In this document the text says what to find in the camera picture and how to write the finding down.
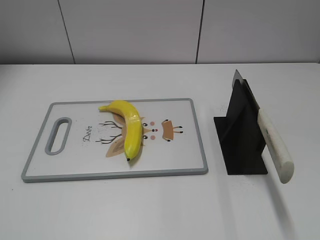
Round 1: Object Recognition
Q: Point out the white-handled cleaver knife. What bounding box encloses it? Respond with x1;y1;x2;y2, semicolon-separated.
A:
232;70;295;184

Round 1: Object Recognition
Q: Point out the yellow plastic banana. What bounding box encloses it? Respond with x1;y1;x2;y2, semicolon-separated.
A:
98;100;143;161

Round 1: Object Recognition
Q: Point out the black knife stand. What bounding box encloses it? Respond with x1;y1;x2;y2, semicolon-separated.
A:
213;79;268;175

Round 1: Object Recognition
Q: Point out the white grey-rimmed cutting board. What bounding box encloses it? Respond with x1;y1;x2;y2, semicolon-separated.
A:
21;98;208;183

